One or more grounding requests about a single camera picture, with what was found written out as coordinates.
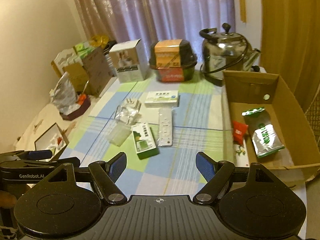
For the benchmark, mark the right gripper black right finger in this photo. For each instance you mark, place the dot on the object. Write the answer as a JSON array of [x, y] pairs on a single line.
[[249, 199]]

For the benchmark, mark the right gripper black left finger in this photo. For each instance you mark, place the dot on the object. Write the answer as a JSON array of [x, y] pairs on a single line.
[[70, 199]]

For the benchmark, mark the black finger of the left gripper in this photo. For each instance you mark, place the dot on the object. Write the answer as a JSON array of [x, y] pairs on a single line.
[[21, 165], [26, 155]]

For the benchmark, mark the long white herbal box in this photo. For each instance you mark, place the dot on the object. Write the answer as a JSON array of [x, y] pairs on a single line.
[[240, 149]]

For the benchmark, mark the silver green foil pouch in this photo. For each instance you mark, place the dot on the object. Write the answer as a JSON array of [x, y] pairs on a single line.
[[264, 137]]

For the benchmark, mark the red small sachet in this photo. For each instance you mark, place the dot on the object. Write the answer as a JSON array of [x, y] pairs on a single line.
[[239, 131]]

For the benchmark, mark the translucent plastic container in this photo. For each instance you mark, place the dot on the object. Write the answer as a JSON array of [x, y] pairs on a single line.
[[119, 134]]

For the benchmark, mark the green throat spray box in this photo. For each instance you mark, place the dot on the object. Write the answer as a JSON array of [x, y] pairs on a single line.
[[144, 142]]

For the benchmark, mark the clear plastic packaging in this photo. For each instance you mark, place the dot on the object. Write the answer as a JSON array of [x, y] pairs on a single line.
[[126, 115]]

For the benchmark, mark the white plug adapter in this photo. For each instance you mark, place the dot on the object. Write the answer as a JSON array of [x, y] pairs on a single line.
[[132, 103]]

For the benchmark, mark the white remote control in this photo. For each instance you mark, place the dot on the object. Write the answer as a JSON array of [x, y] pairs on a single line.
[[165, 137]]

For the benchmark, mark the white green medicine box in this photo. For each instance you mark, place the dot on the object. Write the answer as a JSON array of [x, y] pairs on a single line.
[[159, 99]]

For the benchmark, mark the person left hand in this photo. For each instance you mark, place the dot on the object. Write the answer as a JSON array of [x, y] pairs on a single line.
[[7, 200]]

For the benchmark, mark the open brown gift box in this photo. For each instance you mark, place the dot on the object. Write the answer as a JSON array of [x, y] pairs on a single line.
[[53, 139]]

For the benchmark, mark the crumpled silver plastic bag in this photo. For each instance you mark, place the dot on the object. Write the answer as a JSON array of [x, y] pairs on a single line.
[[64, 96]]

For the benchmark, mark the open brown cardboard box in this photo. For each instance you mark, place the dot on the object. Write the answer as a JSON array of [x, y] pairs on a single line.
[[299, 160]]

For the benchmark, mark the dark wooden tray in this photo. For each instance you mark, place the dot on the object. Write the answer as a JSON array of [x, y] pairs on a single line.
[[78, 112]]

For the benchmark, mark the brown cardboard boxes stack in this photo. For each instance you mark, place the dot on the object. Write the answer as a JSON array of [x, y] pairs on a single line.
[[90, 74]]

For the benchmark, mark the quilted brown chair cushion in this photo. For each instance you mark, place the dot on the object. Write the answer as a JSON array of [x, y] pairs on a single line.
[[313, 116]]

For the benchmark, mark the white carved chair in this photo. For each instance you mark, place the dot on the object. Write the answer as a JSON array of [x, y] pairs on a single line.
[[61, 60]]

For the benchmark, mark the green tissue packs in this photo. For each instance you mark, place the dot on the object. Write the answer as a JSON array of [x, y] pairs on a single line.
[[83, 49]]

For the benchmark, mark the yellow plastic bag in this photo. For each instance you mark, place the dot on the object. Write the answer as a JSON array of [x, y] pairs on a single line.
[[99, 41]]

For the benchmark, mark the white product carton box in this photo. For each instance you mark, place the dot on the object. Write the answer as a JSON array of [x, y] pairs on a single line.
[[130, 61]]

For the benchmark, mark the stainless steel kettle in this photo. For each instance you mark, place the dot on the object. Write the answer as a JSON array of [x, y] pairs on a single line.
[[225, 50]]

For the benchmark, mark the black orange food container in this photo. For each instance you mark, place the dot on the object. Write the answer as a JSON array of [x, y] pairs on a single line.
[[172, 60]]

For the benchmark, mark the purple curtain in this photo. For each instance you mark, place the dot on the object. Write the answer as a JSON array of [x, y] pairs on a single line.
[[154, 20]]

